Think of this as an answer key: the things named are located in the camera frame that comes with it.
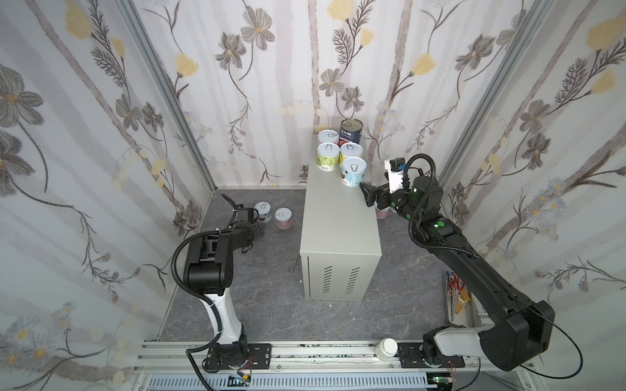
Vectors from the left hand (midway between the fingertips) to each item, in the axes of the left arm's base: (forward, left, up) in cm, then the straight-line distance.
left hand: (245, 221), depth 103 cm
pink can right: (-21, -48, +32) cm, 61 cm away
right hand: (-9, -47, +37) cm, 60 cm away
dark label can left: (+4, -8, +2) cm, 9 cm away
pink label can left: (+1, -16, +1) cm, 16 cm away
